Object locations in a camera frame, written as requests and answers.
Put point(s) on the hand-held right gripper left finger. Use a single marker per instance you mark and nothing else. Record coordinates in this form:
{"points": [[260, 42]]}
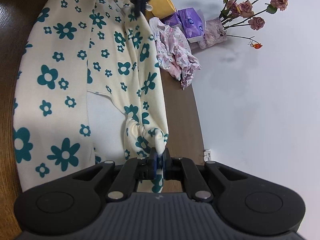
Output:
{"points": [[153, 165]]}

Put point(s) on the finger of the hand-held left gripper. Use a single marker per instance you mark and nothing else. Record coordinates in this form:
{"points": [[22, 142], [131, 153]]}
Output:
{"points": [[140, 2]]}

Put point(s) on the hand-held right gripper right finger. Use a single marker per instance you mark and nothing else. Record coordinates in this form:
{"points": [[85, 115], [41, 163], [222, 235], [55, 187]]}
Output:
{"points": [[168, 167]]}

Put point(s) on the cream dress with teal flowers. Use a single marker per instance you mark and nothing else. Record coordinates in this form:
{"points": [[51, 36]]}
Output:
{"points": [[62, 80]]}

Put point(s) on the yellow mug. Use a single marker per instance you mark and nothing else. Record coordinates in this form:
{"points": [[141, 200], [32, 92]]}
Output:
{"points": [[162, 5]]}

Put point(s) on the purple tissue pack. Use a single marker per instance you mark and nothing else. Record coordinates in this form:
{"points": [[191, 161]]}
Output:
{"points": [[191, 23], [172, 20]]}

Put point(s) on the white block row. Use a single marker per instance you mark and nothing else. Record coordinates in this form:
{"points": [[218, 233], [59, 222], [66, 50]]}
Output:
{"points": [[207, 155]]}

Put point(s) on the pink floral garment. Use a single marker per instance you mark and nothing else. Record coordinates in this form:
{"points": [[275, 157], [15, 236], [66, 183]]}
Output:
{"points": [[175, 50]]}

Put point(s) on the purple mottled vase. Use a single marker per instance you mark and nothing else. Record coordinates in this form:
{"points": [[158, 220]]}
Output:
{"points": [[213, 32]]}

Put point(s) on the dried rose bouquet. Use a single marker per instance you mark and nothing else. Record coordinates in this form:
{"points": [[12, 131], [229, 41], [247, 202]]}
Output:
{"points": [[245, 6]]}

